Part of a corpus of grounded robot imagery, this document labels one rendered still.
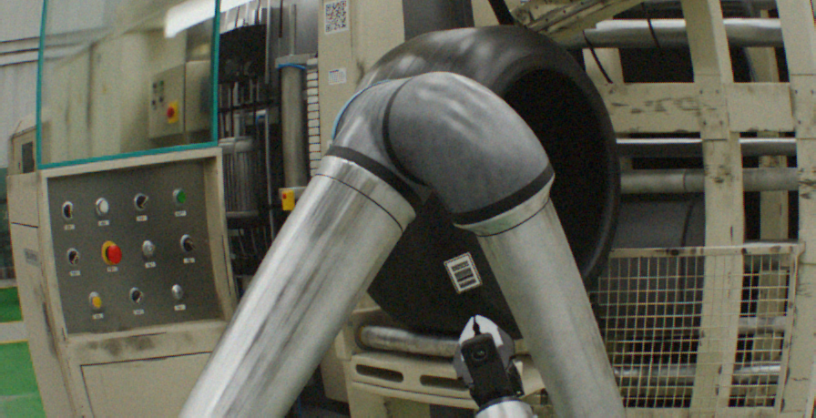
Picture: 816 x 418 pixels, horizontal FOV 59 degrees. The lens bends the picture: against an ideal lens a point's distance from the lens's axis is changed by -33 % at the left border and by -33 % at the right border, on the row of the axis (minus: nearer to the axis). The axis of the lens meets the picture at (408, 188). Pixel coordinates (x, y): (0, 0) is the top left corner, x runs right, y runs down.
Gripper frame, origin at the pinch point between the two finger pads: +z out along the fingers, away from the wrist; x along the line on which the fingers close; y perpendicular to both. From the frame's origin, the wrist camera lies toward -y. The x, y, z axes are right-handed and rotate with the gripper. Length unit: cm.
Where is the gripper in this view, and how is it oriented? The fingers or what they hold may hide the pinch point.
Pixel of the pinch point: (474, 320)
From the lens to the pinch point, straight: 145.9
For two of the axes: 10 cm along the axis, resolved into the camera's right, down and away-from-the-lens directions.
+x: 9.1, -3.9, -1.3
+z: -1.5, -6.1, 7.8
